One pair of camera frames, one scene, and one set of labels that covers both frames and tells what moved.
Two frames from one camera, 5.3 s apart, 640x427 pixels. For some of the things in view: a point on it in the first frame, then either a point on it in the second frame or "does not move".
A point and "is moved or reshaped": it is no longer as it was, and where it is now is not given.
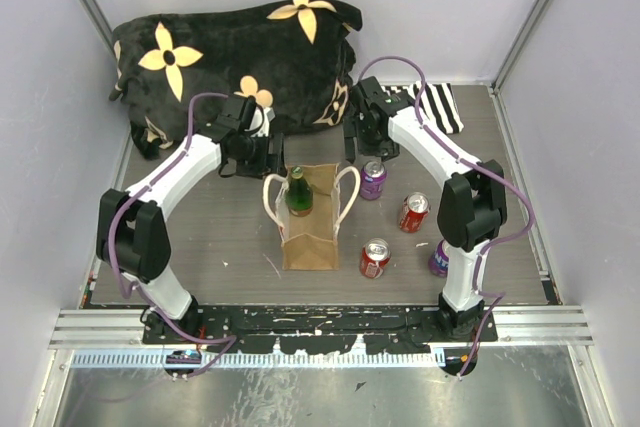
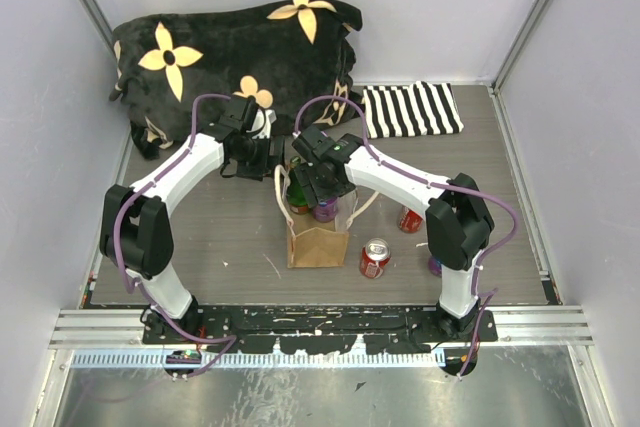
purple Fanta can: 373,176 is moved or reshaped
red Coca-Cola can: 414,211 does not move
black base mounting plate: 334,329 does not move
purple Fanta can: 439,260 does not move
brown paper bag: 311,242 is moved or reshaped
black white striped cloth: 438,104 does not move
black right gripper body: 368,143 -> 310,177
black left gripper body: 256,158 does not move
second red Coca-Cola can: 374,256 does not move
